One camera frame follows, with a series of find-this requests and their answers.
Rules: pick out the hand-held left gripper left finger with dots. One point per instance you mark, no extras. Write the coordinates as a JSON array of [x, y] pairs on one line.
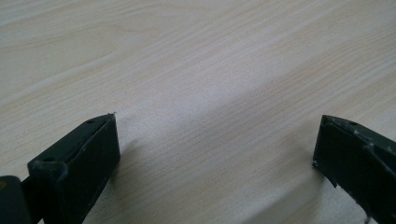
[[77, 168]]

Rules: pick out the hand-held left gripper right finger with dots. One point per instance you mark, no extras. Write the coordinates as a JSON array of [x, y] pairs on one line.
[[355, 158]]

